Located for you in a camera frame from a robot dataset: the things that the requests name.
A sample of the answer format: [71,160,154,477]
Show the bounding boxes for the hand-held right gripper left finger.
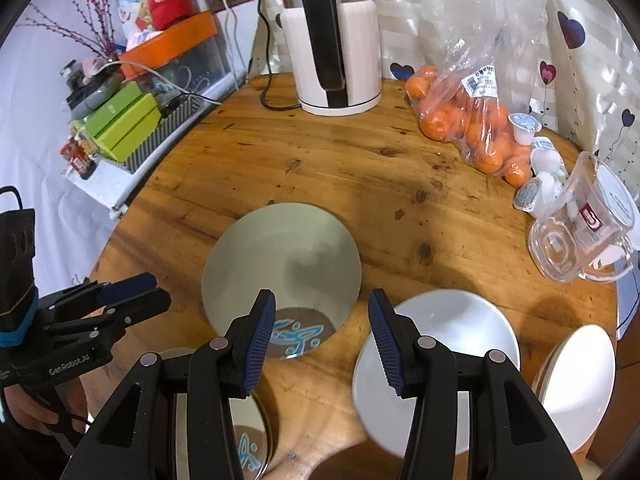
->
[60,287,277,480]

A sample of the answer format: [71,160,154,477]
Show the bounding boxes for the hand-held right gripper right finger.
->
[367,288,583,480]

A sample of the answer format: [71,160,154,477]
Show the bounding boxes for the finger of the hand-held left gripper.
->
[37,272,158,322]
[42,288,172,357]

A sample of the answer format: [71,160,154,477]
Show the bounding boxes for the white ceramic bowl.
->
[531,324,617,453]
[352,290,521,461]

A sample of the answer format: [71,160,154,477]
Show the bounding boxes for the grey round plate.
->
[202,203,362,361]

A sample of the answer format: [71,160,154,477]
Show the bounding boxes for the person's left hand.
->
[0,382,86,437]

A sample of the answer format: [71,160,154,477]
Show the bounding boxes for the white shelf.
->
[65,160,151,221]

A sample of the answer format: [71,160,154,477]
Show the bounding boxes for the striped storage basket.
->
[122,92,203,176]

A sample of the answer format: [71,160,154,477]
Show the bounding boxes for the small red-labelled bottles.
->
[60,130,98,181]

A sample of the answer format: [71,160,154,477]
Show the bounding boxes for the green box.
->
[84,81,142,133]
[107,110,163,163]
[90,94,160,153]

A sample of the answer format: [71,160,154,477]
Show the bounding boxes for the small creamer cup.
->
[513,177,544,211]
[509,112,542,146]

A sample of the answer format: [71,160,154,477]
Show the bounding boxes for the clear glass mug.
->
[528,151,636,282]

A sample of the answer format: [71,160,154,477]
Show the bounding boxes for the dark jar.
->
[61,60,91,91]

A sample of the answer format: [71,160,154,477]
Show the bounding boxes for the purple flower branches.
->
[25,0,126,61]

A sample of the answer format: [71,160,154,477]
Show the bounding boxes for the plastic bag of tangerines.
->
[404,0,551,186]

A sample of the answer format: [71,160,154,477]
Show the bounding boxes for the clear box with orange lid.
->
[118,10,236,96]

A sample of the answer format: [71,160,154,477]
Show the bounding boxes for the crumpled white creamer cup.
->
[530,136,568,177]

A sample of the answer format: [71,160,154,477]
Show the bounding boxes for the blue checked cloth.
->
[617,255,640,341]

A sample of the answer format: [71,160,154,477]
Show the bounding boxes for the white electric kettle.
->
[276,0,385,117]

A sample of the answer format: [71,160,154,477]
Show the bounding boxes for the white cable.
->
[100,60,223,107]

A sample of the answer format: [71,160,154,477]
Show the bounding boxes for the black kettle power cable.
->
[256,0,304,112]

